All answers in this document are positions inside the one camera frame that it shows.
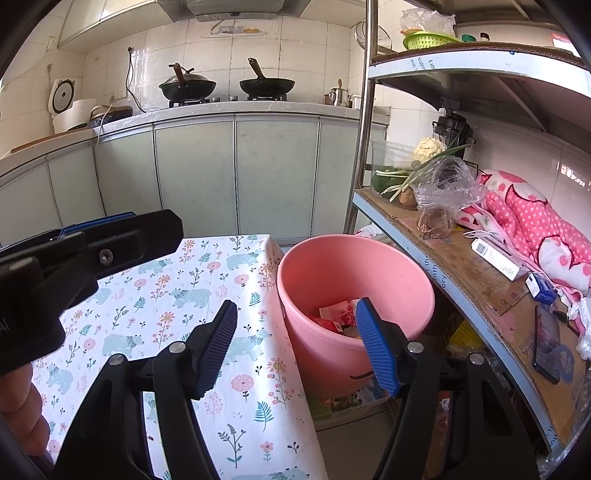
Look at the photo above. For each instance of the clear bag above basket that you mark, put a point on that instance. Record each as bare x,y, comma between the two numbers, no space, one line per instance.
427,21

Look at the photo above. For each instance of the clear plastic container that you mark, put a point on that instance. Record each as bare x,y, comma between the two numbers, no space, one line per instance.
390,157

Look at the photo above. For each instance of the green onions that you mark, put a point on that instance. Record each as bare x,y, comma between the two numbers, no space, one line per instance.
406,180

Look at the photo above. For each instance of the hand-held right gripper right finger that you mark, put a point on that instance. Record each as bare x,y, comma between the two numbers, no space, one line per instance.
376,350

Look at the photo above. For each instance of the black blender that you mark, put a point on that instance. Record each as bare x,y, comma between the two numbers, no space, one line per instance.
452,124

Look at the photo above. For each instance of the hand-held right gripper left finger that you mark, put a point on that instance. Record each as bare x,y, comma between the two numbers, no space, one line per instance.
217,355

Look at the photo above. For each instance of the green plastic basket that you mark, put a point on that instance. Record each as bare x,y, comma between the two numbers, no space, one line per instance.
429,41

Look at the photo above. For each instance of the black smartphone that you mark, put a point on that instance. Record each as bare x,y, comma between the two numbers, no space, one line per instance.
547,344

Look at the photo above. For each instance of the ginger root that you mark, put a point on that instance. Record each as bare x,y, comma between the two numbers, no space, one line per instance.
408,198

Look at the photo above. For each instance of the clear plastic bag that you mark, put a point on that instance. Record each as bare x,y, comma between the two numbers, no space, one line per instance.
450,189

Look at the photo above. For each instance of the dark green vegetable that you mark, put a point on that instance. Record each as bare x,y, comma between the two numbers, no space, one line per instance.
383,184

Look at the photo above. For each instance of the white rice cooker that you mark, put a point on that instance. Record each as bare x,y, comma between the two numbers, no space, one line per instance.
71,113

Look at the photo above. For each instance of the person's left hand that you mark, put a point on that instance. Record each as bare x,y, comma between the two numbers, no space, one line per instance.
21,410

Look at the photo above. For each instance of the colourful printed box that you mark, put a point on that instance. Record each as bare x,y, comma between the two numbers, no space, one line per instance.
346,401

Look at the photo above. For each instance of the range hood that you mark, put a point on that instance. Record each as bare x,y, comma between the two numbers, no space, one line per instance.
240,9

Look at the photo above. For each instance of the upper wall cabinet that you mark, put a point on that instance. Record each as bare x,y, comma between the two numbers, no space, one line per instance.
106,23

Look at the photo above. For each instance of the wall socket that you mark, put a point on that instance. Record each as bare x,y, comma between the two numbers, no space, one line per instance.
118,96

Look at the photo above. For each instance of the kitchen counter cabinet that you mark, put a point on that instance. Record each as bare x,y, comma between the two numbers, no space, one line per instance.
207,175

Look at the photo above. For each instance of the steel kettle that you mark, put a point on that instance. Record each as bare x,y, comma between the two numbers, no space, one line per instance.
338,96

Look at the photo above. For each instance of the cauliflower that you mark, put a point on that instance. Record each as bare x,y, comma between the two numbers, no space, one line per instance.
429,150

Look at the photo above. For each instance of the pink plastic bucket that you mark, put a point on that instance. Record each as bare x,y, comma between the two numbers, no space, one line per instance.
351,272

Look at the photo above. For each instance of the yellow packet under shelf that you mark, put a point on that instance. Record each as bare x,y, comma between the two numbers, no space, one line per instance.
466,337

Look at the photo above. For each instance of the black wok with lid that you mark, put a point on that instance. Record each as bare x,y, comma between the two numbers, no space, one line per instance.
187,86

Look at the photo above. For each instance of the large clear plastic sheet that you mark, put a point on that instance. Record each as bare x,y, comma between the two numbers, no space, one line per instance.
581,327

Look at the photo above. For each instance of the clear wall shelf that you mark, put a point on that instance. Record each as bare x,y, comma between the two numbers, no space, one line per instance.
233,31

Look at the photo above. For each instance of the long white box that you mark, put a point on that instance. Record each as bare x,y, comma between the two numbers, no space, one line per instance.
498,258

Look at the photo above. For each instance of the white rectangular container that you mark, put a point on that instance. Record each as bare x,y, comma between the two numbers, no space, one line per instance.
361,102

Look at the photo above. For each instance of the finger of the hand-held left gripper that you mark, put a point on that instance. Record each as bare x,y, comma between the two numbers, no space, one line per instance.
134,240
92,224

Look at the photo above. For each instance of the black induction cooker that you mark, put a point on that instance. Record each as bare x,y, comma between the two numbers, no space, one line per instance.
113,115

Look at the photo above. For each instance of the small blue white box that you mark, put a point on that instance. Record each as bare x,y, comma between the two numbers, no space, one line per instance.
542,287

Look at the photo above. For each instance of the pink wrapper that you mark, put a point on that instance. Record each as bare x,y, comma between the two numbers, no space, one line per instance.
334,311

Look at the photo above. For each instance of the gas stove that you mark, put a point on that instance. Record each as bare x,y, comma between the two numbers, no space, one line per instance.
228,99

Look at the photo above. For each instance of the pink polka-dot quilt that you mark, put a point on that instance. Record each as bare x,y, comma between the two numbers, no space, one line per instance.
531,217

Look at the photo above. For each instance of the metal shelf rack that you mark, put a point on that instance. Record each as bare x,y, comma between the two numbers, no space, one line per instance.
461,69

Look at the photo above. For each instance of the small dark-capped bottle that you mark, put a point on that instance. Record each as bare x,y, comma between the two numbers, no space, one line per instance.
483,37

